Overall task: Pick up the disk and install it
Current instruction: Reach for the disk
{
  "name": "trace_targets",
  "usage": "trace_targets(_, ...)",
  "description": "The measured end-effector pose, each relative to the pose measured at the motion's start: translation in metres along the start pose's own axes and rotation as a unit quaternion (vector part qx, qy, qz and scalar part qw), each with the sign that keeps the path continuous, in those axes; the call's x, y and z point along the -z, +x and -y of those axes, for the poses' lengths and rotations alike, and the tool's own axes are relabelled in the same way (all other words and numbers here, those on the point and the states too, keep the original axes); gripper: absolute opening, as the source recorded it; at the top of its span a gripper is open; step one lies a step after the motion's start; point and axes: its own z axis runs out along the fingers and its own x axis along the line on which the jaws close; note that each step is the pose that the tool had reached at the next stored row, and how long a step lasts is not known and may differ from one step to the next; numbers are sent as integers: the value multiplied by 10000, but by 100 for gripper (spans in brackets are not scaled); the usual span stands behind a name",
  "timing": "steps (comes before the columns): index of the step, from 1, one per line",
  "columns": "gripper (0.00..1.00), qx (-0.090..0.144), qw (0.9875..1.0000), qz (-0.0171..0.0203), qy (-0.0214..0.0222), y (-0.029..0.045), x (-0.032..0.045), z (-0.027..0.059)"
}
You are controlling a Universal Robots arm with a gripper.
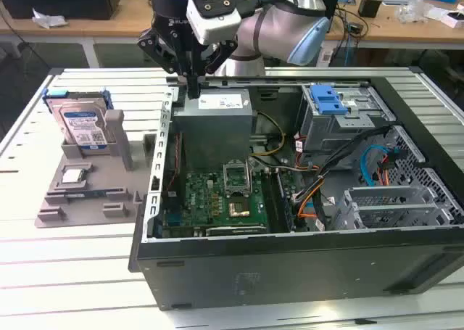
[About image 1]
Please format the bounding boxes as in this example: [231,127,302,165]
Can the black RAM slot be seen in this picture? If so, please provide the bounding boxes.
[261,168,278,234]

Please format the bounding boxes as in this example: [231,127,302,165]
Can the black computer tower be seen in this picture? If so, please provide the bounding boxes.
[322,0,341,19]

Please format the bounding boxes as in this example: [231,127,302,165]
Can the white open box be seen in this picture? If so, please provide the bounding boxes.
[440,10,464,29]

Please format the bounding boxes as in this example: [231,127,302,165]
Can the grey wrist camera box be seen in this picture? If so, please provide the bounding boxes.
[186,0,243,45]

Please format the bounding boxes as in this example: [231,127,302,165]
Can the locking lever wire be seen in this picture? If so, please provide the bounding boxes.
[246,158,255,199]

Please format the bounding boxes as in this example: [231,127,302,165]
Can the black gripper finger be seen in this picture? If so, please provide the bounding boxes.
[194,38,239,99]
[136,28,195,99]

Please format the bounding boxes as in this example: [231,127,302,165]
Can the clear plastic bags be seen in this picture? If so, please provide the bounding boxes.
[394,0,436,22]

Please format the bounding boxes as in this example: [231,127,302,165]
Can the blue wire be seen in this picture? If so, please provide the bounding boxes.
[360,144,399,188]

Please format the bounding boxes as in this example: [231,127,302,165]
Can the grey power supply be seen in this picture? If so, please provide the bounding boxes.
[172,88,258,173]

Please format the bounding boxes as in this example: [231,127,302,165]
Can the black PC case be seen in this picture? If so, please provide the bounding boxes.
[127,67,464,312]

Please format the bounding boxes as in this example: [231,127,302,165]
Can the black cable bundle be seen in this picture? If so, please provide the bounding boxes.
[289,125,396,204]

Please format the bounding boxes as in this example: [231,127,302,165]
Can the installed RAM stick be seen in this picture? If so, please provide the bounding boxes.
[275,169,294,233]

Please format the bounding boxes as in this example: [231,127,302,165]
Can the green motherboard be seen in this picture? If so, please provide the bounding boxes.
[159,155,310,239]

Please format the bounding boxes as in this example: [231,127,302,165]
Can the dark blue RAM stick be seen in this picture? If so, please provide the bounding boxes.
[64,189,109,200]

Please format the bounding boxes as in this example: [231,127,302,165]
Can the large black box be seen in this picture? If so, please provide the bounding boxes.
[0,0,120,21]

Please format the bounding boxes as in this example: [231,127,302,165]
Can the blue plastic latch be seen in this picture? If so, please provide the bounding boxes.
[310,85,348,115]

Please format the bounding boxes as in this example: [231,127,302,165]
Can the grey parts rack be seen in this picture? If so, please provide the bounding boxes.
[34,109,157,229]

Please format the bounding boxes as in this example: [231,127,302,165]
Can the small black cube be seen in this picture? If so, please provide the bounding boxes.
[358,0,384,18]

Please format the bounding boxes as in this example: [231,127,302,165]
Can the red wire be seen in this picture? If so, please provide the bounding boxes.
[162,132,182,200]

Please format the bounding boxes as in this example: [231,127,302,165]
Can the orange flat wire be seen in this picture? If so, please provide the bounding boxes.
[295,190,327,219]

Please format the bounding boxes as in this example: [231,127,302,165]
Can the orange wire bundle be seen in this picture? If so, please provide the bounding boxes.
[376,155,393,186]

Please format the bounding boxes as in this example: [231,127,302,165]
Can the silver CPU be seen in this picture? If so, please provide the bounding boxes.
[61,168,88,184]

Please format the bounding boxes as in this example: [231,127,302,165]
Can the yellow wire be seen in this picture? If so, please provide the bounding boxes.
[253,110,287,157]

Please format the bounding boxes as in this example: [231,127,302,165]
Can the hard disk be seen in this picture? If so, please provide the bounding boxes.
[42,88,115,155]

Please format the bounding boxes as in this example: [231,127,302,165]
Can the CPU socket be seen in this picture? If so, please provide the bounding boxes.
[227,195,252,218]

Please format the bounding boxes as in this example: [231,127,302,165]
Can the metal socket cover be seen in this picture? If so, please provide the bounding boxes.
[221,161,252,196]

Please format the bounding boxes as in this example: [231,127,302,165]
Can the crumpled white paper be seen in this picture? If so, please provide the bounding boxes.
[31,7,69,30]

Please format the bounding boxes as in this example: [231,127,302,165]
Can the metal disk bay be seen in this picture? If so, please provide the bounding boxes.
[331,184,454,231]

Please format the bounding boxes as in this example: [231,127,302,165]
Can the black expansion card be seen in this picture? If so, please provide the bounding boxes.
[205,225,269,236]

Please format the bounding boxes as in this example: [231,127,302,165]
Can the metal drive cage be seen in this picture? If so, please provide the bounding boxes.
[299,84,397,153]

